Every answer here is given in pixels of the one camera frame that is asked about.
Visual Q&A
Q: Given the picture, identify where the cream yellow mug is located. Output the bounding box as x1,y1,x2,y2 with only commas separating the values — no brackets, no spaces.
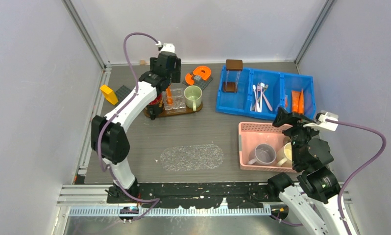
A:
276,142,293,168

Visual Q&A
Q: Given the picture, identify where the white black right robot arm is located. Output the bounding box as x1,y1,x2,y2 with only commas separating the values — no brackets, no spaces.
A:
266,107,357,235

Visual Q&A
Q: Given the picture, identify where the grey baseplate with orange track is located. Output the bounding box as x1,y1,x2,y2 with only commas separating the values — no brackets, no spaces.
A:
182,66,213,90

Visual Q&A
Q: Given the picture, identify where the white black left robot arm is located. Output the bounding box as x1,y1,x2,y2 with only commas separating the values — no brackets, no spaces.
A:
91,43,181,203

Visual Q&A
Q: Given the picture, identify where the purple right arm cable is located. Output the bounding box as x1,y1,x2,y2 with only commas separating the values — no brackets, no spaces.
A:
270,118,387,235

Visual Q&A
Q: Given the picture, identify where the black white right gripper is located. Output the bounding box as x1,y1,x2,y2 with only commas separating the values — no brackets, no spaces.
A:
271,106,324,167

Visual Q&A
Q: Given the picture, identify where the pink plastic basket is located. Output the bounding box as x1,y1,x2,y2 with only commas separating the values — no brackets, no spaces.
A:
239,122,295,173

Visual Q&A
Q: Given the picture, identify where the dark grey studded baseplate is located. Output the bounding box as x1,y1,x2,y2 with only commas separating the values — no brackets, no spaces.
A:
115,85,132,102

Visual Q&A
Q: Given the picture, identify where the clear holder with brown lid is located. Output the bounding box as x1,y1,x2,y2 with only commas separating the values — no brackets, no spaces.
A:
222,59,244,93

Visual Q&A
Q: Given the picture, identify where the clear glass toothbrush holder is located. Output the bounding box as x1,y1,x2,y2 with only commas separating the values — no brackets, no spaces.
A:
163,88,186,113

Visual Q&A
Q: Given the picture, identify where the white toothbrush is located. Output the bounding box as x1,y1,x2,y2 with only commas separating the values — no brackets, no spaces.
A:
252,83,265,113

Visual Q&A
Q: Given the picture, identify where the lilac translucent mug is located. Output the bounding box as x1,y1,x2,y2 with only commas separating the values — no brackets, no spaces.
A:
247,143,276,166

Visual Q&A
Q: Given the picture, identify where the brown oval wooden tray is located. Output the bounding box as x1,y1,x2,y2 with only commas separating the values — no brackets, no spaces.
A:
143,103,203,118

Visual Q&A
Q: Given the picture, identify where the yellow toy block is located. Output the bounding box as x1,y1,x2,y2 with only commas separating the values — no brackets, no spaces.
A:
100,85,119,105

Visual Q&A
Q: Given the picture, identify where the blue plastic organizer bin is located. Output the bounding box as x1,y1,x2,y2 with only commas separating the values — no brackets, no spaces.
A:
215,67,316,121

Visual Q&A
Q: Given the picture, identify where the light green mug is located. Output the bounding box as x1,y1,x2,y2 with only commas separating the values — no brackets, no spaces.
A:
184,85,202,112

